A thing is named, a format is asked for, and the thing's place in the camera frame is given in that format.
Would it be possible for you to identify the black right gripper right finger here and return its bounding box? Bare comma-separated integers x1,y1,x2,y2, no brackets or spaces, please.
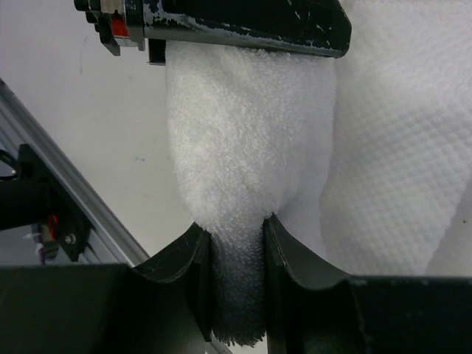
263,215,350,353

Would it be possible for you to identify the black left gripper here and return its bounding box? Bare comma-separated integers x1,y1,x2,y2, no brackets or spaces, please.
74,0,166,66

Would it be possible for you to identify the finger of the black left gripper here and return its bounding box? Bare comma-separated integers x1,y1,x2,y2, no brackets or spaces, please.
143,0,352,58

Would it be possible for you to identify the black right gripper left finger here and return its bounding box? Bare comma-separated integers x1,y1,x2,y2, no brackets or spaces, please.
134,223,212,341

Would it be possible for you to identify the white towel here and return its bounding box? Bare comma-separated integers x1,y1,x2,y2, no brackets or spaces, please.
166,1,471,346

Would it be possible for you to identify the aluminium mounting rail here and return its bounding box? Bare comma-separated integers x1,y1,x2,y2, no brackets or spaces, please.
0,77,237,354

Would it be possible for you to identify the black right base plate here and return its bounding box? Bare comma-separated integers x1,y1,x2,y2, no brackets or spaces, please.
18,144,91,262

